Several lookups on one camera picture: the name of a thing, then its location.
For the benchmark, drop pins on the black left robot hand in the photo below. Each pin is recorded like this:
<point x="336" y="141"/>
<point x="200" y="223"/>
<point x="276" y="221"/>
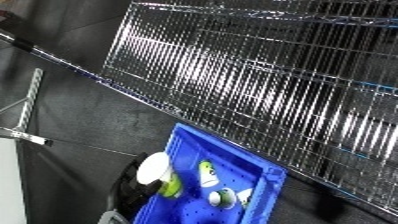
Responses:
<point x="124" y="196"/>

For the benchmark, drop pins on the pale left robot arm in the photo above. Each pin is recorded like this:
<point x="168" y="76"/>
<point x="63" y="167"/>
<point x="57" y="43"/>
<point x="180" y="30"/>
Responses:
<point x="112" y="218"/>

